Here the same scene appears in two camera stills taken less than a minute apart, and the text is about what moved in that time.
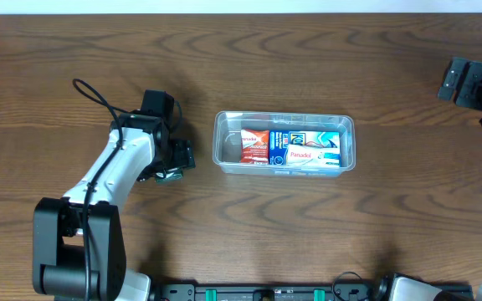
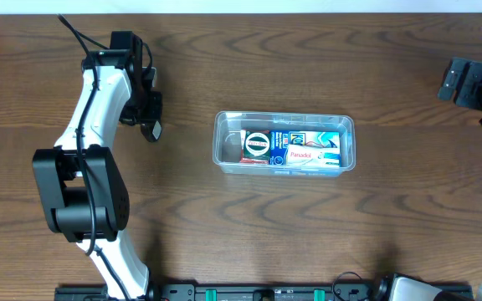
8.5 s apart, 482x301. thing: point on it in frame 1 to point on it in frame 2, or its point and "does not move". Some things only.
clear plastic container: (284, 145) does not move
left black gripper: (183, 155) to (152, 107)
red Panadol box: (254, 146) does not move
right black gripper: (464, 84) does not move
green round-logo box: (171, 177) to (257, 145)
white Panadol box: (299, 155) does not move
